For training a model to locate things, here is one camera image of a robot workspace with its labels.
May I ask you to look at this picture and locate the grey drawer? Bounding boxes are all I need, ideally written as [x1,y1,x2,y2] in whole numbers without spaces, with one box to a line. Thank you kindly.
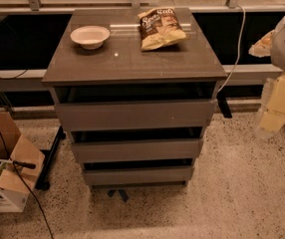
[83,166,194,185]
[72,139,203,163]
[55,101,215,131]

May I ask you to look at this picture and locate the grey drawer cabinet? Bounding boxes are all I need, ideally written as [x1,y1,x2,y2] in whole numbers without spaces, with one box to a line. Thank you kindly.
[43,8,226,195]

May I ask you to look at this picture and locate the black stand leg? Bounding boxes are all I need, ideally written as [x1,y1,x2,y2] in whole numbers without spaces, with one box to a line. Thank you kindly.
[217,91,232,119]
[36,126,66,190]

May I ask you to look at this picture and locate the black cable on floor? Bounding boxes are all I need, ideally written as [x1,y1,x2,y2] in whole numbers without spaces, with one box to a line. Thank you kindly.
[0,110,55,239]

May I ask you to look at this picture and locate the white cable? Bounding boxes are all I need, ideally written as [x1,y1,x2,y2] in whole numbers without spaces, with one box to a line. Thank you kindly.
[217,4,247,94]

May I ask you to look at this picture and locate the white bowl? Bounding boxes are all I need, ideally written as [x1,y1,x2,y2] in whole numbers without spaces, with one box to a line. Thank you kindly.
[70,26,110,50]

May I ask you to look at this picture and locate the yellow brown chip bag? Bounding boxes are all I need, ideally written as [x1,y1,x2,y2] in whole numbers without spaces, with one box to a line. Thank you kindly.
[138,7,186,51]

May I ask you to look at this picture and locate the black handled tool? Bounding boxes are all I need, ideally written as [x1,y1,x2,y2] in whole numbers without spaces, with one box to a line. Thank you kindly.
[0,158,36,169]

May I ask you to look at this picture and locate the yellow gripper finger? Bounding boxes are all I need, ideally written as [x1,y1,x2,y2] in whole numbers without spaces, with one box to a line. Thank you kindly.
[254,74,285,138]
[249,31,274,58]

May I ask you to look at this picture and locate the grey middle drawer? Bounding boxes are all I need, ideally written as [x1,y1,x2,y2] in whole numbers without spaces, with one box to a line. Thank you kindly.
[72,139,203,163]

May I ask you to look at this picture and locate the grey bottom drawer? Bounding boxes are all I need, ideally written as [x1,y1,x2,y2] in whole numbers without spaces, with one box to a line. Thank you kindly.
[83,166,194,185]

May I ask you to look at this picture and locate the open cardboard box left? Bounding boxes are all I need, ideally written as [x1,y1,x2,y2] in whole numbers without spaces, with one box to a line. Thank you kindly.
[0,112,45,213]

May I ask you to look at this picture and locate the grey top drawer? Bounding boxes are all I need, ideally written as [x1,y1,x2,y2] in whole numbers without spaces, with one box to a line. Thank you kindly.
[55,101,215,131]

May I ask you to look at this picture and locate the black stand leg left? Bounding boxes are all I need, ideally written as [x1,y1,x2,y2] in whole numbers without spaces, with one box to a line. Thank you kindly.
[36,126,66,190]

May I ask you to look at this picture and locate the black stand leg right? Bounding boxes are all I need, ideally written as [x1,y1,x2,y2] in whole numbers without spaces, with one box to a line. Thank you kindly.
[217,91,232,119]

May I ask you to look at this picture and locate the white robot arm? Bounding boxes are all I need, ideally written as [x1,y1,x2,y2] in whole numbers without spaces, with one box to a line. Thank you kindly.
[249,16,285,138]

